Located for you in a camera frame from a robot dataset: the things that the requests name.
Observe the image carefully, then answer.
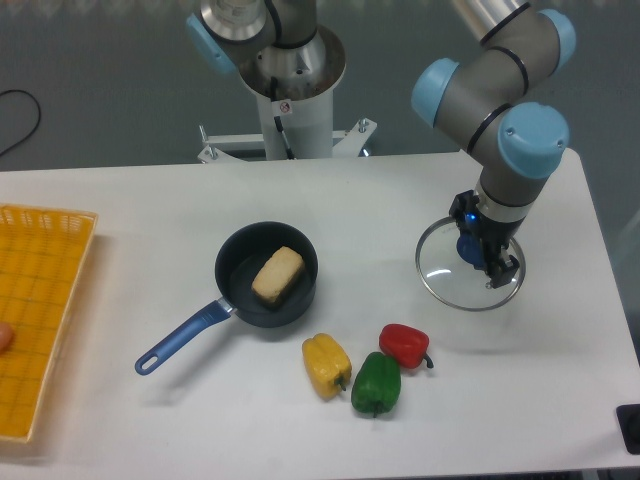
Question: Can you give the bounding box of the black cable on floor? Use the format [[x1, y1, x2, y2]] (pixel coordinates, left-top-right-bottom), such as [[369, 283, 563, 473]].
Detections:
[[0, 89, 42, 157]]

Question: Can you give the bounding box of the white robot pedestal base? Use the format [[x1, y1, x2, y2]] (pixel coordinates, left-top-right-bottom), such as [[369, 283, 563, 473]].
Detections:
[[198, 26, 377, 163]]

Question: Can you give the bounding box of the red bell pepper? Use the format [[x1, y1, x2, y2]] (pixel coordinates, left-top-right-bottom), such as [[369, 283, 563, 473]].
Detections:
[[379, 324, 434, 369]]

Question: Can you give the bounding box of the black device at table edge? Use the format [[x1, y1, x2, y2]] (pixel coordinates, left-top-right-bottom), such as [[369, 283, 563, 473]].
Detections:
[[616, 404, 640, 455]]

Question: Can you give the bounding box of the yellow plastic basket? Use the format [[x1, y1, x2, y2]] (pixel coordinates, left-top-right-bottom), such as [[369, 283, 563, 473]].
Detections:
[[1, 204, 98, 443]]

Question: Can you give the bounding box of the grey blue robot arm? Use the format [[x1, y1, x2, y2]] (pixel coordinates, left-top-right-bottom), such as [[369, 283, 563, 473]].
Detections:
[[186, 1, 576, 289]]

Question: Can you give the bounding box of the green bell pepper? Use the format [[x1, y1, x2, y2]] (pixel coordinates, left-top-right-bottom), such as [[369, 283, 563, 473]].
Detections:
[[351, 352, 401, 417]]

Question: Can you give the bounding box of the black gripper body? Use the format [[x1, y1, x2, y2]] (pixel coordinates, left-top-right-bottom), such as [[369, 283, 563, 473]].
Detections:
[[449, 190, 525, 258]]

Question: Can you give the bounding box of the dark saucepan blue handle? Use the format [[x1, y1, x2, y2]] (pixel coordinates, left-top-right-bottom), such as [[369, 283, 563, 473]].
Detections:
[[135, 221, 318, 375]]

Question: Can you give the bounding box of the yellow bell pepper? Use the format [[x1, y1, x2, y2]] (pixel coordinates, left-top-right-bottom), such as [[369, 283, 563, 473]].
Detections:
[[302, 333, 352, 400]]

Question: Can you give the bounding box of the beige bread loaf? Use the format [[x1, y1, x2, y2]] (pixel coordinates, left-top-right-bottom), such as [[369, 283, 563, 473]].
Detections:
[[251, 246, 305, 307]]

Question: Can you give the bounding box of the glass pot lid blue knob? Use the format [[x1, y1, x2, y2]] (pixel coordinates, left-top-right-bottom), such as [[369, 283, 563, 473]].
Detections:
[[415, 217, 526, 312]]

